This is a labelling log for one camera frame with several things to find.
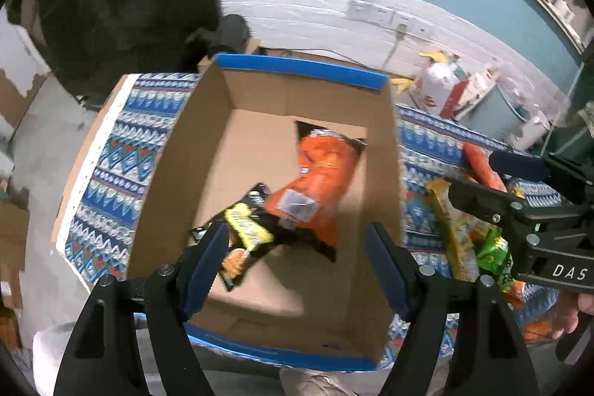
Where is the grey power cable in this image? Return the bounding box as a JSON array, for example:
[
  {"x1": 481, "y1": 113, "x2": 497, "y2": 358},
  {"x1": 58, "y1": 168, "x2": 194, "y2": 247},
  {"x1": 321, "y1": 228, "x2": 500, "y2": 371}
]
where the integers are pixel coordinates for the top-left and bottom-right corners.
[{"x1": 382, "y1": 24, "x2": 405, "y2": 71}]

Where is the pale blue waste bin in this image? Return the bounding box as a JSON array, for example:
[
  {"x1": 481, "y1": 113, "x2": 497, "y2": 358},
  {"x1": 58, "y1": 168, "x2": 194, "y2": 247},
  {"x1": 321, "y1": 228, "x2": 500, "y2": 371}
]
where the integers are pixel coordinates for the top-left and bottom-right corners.
[{"x1": 462, "y1": 85, "x2": 528, "y2": 141}]

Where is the black round device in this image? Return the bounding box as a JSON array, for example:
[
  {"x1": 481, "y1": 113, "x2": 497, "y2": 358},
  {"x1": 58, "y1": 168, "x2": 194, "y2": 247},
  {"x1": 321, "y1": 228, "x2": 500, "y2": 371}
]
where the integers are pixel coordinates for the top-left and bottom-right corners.
[{"x1": 182, "y1": 13, "x2": 252, "y2": 58}]

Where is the orange snack bag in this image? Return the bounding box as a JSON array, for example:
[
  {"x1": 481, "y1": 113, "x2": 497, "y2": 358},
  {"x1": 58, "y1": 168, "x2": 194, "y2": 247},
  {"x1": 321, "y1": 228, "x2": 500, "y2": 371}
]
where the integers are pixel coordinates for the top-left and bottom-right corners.
[{"x1": 263, "y1": 121, "x2": 366, "y2": 262}]

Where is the cardboard box blue rim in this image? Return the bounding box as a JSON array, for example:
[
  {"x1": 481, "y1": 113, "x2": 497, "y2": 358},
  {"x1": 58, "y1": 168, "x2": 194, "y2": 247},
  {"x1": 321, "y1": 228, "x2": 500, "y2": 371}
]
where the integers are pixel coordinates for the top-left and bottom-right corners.
[{"x1": 126, "y1": 54, "x2": 402, "y2": 371}]

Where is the white red paper bag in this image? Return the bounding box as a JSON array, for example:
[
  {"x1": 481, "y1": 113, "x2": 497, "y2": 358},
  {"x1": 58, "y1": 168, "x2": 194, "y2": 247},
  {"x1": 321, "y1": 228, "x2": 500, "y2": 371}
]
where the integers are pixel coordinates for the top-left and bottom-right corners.
[{"x1": 411, "y1": 50, "x2": 469, "y2": 118}]

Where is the white wall socket strip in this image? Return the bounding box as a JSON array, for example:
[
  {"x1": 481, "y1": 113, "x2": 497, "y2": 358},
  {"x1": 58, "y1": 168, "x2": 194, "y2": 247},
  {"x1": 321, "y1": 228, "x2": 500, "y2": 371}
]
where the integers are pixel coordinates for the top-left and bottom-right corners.
[{"x1": 345, "y1": 0, "x2": 435, "y2": 40}]

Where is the green pea snack bag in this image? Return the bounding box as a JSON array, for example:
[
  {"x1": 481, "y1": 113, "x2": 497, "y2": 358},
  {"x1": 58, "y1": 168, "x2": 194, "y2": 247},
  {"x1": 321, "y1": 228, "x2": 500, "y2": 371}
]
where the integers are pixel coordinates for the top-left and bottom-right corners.
[{"x1": 473, "y1": 227, "x2": 515, "y2": 291}]

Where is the red flat snack bag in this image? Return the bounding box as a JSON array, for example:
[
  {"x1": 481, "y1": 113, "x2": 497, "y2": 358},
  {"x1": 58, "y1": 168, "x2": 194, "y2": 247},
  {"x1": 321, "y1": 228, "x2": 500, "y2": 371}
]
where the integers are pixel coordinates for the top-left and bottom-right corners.
[{"x1": 462, "y1": 143, "x2": 506, "y2": 192}]

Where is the right hand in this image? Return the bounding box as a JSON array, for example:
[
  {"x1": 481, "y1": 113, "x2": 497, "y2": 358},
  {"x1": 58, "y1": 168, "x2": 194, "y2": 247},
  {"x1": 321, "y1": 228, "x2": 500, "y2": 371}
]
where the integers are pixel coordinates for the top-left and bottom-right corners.
[{"x1": 551, "y1": 291, "x2": 594, "y2": 340}]

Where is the long yellow snack bag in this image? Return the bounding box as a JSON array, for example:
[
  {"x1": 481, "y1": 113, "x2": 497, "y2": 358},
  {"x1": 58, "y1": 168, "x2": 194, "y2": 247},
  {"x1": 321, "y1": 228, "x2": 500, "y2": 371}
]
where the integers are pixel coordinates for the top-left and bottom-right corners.
[{"x1": 427, "y1": 178, "x2": 479, "y2": 282}]

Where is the blue patterned bed cloth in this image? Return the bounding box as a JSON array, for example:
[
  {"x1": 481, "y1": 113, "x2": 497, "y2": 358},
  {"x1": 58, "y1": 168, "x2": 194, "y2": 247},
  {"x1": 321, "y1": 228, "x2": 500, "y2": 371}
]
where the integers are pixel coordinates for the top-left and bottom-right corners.
[{"x1": 49, "y1": 71, "x2": 563, "y2": 371}]

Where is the black yellow snack bag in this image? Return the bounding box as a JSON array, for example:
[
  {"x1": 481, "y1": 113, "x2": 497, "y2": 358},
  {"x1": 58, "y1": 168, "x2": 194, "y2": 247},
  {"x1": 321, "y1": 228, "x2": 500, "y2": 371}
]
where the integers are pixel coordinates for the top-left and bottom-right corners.
[{"x1": 189, "y1": 183, "x2": 297, "y2": 291}]

